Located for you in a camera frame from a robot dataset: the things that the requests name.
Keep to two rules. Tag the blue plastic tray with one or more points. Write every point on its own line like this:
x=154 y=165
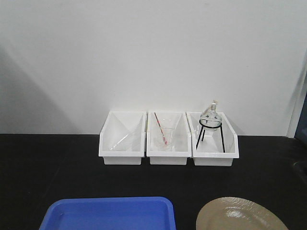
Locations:
x=116 y=213

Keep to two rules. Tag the beige plate with black rim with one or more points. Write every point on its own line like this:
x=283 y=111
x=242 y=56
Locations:
x=234 y=213

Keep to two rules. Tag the red glass thermometer rod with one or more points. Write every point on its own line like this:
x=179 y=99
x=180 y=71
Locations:
x=163 y=137

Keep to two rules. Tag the white middle storage bin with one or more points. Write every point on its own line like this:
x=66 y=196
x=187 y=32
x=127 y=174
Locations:
x=181 y=149

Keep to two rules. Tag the white storage bin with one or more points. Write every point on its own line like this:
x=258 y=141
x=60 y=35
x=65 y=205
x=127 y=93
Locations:
x=122 y=138
x=181 y=149
x=210 y=150

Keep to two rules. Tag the clear glass beaker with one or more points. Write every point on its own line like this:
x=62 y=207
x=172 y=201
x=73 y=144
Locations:
x=168 y=130

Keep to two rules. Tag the white left storage bin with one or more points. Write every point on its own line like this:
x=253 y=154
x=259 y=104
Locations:
x=122 y=138

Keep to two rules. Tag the white right storage bin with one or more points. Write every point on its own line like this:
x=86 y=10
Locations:
x=210 y=150

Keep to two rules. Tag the black wire tripod stand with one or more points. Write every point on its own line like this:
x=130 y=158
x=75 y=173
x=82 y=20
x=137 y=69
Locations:
x=206 y=127

